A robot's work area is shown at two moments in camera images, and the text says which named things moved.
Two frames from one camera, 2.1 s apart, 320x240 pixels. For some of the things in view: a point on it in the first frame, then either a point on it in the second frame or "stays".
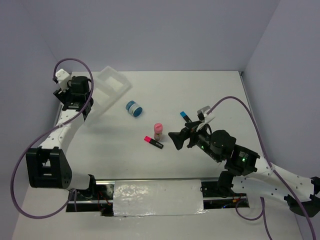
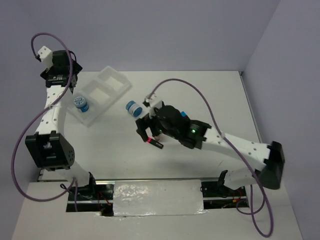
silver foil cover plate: [160, 197] stays
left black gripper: [63, 96] → [48, 72]
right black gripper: [178, 138] → [142, 123]
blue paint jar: [135, 110] stays
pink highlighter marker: [153, 142] stays
